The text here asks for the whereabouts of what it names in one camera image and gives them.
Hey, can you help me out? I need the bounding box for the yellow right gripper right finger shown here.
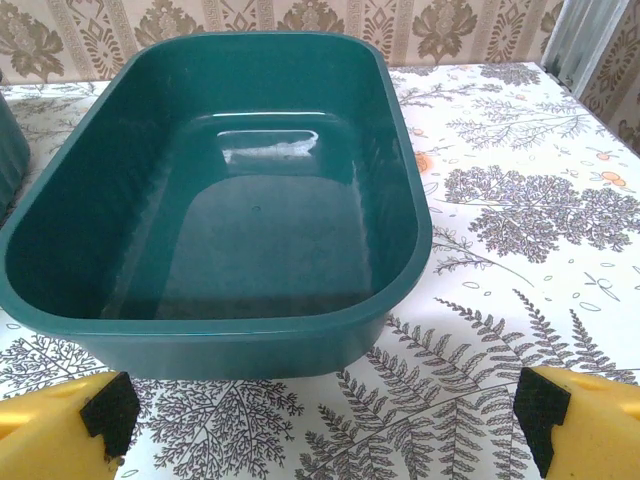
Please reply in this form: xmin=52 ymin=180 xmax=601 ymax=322
xmin=513 ymin=365 xmax=640 ymax=480

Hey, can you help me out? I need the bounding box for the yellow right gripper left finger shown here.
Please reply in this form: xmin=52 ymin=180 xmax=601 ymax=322
xmin=0 ymin=370 xmax=140 ymax=480

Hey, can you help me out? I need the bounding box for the dark teal plastic tub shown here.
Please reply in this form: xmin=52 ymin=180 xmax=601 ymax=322
xmin=0 ymin=69 xmax=32 ymax=226
xmin=0 ymin=37 xmax=434 ymax=380

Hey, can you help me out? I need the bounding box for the aluminium frame post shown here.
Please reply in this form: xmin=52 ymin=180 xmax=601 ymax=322
xmin=539 ymin=0 xmax=640 ymax=99

